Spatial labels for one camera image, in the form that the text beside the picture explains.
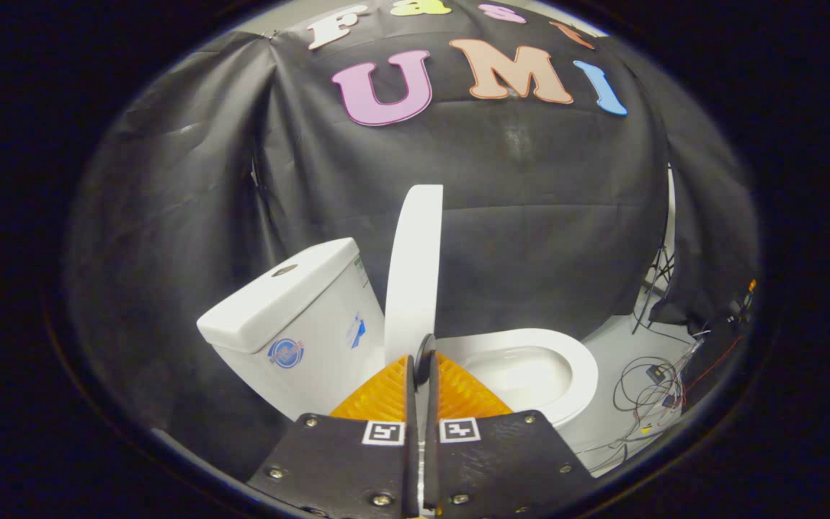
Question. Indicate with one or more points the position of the white ceramic toilet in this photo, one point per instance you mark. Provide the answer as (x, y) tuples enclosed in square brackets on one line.
[(300, 310)]

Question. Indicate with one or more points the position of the white toilet seat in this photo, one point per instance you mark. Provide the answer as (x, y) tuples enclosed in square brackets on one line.
[(581, 375)]

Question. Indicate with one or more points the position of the black tripod stand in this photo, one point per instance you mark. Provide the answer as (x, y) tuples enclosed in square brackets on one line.
[(658, 267)]

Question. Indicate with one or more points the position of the dark cloth-covered box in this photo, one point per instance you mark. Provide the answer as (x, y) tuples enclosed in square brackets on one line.
[(710, 367)]

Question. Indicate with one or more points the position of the black backdrop cloth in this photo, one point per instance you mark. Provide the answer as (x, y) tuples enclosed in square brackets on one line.
[(516, 216)]

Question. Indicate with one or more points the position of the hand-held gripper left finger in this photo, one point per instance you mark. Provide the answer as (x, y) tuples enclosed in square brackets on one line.
[(343, 468)]

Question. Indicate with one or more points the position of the black power adapter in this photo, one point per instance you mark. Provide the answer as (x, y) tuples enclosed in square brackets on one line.
[(656, 374)]

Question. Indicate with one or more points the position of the white toilet lid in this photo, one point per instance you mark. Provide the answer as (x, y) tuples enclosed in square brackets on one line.
[(415, 267)]

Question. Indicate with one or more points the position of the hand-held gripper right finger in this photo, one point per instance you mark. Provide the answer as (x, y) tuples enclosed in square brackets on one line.
[(494, 468)]

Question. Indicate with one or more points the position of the black and orange device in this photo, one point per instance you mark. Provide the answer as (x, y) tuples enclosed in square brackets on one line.
[(745, 303)]

